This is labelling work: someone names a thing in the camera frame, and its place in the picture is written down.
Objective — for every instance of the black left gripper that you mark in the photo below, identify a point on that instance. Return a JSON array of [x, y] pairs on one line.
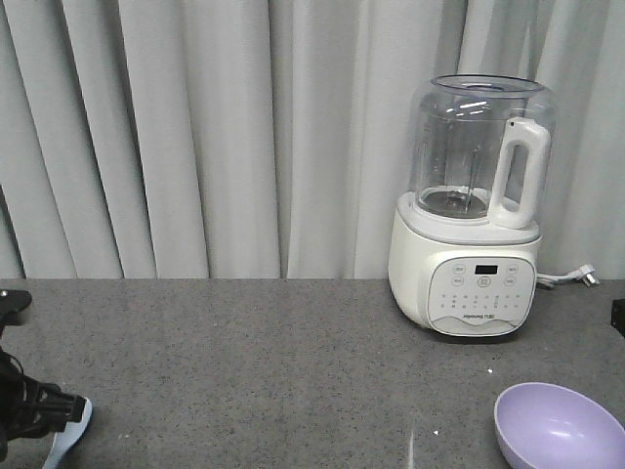
[[32, 409]]

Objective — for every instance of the purple plastic bowl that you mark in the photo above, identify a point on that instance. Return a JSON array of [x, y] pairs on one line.
[[543, 425]]

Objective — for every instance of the white pleated curtain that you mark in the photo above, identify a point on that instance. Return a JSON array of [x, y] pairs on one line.
[[268, 138]]

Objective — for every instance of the white blender with glass jar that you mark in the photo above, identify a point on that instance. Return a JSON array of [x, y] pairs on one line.
[[465, 237]]

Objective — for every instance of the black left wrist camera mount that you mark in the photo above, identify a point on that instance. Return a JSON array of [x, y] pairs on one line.
[[14, 304]]

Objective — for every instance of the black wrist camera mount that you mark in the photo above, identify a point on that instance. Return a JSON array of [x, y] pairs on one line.
[[14, 304], [617, 319]]

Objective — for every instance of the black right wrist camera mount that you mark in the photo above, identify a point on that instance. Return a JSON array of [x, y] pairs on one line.
[[617, 319]]

